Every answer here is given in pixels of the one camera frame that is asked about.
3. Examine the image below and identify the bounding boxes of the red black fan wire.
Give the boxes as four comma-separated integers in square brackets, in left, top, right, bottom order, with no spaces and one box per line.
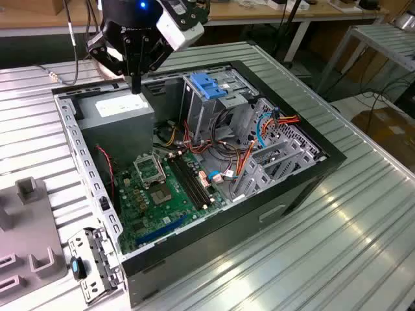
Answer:
[95,144,117,199]

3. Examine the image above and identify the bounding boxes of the grey parts rack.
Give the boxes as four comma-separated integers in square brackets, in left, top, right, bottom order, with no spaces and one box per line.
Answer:
[0,176,69,301]

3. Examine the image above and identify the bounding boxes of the grey power supply unit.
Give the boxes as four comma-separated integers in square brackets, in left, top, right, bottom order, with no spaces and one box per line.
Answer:
[75,89,156,169]

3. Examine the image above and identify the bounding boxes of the black latch with blue button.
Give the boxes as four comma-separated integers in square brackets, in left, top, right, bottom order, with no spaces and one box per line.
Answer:
[69,257,89,281]

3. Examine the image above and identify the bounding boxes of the grey metal disk bay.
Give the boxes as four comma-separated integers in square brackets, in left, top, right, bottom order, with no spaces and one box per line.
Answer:
[230,98,327,202]

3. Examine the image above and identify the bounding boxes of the grey cable with metal connector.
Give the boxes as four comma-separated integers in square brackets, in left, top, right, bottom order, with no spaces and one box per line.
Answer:
[32,0,80,87]

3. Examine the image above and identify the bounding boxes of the metal socket cover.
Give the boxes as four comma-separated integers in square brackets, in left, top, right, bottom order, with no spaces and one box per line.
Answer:
[133,152,167,187]

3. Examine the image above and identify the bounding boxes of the grey optical drive cage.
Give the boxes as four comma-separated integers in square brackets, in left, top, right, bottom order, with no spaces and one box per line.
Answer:
[180,69,260,145]

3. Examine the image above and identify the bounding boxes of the large flat cardboard box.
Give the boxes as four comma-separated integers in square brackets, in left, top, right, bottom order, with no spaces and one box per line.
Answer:
[351,108,415,165]

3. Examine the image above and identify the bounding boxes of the black PC case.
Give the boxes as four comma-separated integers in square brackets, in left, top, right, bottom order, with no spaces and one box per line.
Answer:
[51,60,348,308]

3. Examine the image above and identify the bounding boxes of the yellow black power wires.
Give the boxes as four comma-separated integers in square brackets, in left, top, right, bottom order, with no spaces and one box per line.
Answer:
[160,119,181,147]

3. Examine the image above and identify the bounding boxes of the blue expansion slot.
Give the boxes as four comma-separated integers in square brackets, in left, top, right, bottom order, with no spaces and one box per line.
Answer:
[135,213,189,247]

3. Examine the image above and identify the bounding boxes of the CPU socket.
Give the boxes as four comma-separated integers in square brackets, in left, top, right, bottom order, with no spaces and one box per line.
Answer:
[147,183,172,207]

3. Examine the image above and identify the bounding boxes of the wooden desk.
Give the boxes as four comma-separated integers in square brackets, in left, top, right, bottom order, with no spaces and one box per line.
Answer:
[0,0,390,62]

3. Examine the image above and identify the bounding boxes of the blue SATA wire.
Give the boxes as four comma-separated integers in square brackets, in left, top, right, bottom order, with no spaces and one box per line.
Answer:
[207,108,280,184]

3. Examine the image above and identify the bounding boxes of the blue plastic drive bracket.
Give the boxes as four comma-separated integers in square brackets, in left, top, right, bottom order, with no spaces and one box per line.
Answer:
[190,73,228,100]

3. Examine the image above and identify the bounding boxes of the black round cable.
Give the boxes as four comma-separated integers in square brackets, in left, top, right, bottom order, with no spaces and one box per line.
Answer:
[209,108,249,157]

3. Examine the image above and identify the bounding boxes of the green motherboard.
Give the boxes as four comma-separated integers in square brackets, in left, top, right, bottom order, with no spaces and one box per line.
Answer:
[113,150,228,255]

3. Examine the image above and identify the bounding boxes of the black RAM slot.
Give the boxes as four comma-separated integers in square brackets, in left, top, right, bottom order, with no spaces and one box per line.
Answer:
[175,153,211,206]
[171,155,208,209]
[167,156,204,211]
[179,151,214,203]

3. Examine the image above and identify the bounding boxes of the orange red disk power wire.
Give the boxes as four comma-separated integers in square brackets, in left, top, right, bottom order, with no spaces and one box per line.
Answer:
[231,113,302,182]

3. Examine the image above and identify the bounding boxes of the red orange wire bundle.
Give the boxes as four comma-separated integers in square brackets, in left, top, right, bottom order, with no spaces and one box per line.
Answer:
[182,119,217,156]

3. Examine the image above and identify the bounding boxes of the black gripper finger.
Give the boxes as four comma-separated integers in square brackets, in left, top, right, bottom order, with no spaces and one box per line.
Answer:
[136,36,176,95]
[86,33,137,95]

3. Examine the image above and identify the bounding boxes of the metal slot cover bracket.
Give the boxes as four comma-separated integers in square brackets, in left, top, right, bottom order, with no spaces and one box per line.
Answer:
[67,226,126,306]

